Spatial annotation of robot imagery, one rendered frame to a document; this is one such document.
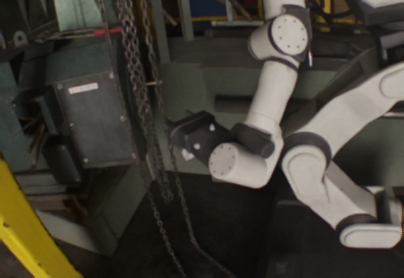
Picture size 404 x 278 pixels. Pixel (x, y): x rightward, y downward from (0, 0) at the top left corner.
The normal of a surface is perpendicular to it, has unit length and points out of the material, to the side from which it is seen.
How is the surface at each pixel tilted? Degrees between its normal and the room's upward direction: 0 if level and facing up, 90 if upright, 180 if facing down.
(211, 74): 90
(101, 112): 90
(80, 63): 45
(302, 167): 90
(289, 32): 64
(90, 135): 90
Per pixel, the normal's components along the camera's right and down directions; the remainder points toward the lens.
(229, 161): -0.69, -0.33
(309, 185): -0.31, 0.51
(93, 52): -0.04, -0.26
